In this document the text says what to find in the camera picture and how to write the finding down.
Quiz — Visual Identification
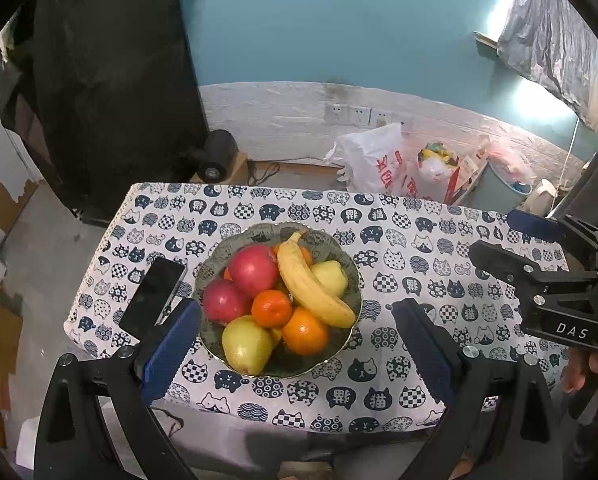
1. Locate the large orange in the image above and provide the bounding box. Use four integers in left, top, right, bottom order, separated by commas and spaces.
273, 242, 314, 267
281, 306, 331, 357

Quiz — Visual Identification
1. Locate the grey curtain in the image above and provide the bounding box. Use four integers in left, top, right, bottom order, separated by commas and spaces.
496, 0, 598, 128

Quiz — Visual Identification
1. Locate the red apple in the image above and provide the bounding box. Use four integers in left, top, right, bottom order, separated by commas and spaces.
228, 245, 280, 298
202, 279, 254, 324

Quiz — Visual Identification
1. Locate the white and red carton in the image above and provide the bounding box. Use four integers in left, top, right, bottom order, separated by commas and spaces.
451, 152, 490, 203

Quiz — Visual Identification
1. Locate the white plastic bag red print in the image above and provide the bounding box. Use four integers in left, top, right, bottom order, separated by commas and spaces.
324, 122, 407, 195

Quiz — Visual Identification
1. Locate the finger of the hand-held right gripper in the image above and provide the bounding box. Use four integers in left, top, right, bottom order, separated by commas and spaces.
506, 209, 598, 271
468, 240, 598, 291

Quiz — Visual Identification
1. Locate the person's right hand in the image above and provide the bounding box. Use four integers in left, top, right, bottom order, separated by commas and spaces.
561, 347, 598, 418

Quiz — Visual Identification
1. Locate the black cable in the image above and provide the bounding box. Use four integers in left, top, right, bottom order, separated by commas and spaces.
248, 160, 282, 187

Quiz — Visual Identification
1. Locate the dark grey frame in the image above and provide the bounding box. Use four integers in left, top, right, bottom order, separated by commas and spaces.
554, 115, 598, 241

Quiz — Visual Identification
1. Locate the red and white bag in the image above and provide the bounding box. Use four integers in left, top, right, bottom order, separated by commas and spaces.
406, 142, 462, 205

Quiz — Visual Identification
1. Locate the pink plastic bag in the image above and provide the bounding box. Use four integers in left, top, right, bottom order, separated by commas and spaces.
486, 140, 537, 186

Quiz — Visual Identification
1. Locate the black smartphone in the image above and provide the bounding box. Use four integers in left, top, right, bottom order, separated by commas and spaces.
118, 257, 188, 343

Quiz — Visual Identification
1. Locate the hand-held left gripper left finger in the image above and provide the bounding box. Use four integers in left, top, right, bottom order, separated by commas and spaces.
33, 297, 202, 480

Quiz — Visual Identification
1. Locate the cat print tablecloth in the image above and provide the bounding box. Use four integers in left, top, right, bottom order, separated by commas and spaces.
63, 182, 572, 433

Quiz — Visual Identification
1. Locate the white cord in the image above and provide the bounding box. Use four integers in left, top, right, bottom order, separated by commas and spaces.
559, 117, 582, 186

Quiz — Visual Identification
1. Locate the white kettle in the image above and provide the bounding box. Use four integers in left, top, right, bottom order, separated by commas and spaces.
524, 179, 560, 213

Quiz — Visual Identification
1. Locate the black hanging cloth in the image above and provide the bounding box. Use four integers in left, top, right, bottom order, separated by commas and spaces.
9, 0, 210, 221

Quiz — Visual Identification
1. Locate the blue-grey bin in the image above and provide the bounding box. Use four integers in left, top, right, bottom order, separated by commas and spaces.
466, 162, 534, 211

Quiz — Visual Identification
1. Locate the green glass bowl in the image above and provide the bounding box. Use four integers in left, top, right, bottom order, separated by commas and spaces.
194, 221, 364, 380

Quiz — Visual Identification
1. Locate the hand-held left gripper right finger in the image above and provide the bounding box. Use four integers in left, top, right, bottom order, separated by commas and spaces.
391, 297, 554, 480

